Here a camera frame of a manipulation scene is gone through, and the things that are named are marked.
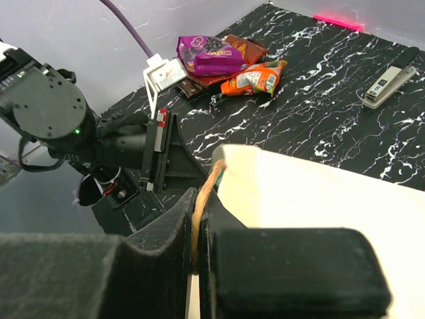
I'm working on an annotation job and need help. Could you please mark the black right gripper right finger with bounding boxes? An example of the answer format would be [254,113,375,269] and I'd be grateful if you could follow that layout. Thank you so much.
[198,193,392,318]

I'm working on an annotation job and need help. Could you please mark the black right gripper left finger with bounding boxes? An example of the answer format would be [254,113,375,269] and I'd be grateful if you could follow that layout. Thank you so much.
[1,188,197,318]

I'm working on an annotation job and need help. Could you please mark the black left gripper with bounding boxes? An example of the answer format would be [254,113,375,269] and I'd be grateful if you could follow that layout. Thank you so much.
[96,108,208,193]

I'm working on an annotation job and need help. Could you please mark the beige paper bag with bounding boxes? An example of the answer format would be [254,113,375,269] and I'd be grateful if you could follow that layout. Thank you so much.
[191,144,424,318]

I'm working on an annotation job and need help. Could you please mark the purple snack packet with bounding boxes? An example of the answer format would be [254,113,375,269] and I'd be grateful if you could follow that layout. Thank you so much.
[177,35,248,76]

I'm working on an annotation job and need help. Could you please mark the orange snack packet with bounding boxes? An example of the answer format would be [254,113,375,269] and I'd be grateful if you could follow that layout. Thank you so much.
[220,60,288,96]

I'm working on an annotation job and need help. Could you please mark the red snack packet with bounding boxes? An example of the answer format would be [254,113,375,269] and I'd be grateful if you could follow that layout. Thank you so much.
[187,33,269,88]

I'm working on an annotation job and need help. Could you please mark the brown sea salt packet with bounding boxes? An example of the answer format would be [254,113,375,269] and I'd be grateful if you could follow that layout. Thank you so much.
[177,78,205,98]

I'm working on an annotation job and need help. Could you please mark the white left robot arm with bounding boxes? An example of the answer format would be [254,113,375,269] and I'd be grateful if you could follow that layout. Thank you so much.
[1,43,207,208]

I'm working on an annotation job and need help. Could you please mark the pink tape strip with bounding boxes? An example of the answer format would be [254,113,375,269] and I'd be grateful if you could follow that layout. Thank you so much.
[313,14,365,33]

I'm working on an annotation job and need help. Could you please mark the grey black stapler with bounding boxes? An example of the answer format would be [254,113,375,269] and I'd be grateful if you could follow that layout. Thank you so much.
[362,47,420,110]

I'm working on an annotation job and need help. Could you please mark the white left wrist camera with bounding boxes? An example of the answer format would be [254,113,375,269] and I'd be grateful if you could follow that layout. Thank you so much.
[143,54,188,119]

